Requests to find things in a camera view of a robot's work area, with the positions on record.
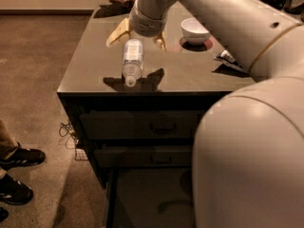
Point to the blue white snack bag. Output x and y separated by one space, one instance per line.
228 60

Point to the dark middle left drawer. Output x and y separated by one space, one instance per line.
144 156

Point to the dark drawer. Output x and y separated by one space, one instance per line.
139 125
144 156

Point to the dark top left drawer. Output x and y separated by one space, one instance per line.
139 125

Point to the white ceramic bowl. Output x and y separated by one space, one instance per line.
194 32

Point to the brown trouser leg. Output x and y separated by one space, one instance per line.
7 144

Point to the open bottom left drawer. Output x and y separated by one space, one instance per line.
150 198

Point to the clear plastic water bottle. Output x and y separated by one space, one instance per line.
132 62

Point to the black sneaker upper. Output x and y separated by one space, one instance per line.
23 157

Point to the black sneaker lower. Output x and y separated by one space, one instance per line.
14 192

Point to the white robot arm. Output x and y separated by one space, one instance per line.
248 155

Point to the black sneaker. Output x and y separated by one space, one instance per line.
14 192
23 157

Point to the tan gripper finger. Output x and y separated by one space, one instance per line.
160 42
120 34

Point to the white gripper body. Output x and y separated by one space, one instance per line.
146 23

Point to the dark shoe tip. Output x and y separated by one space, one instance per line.
3 214

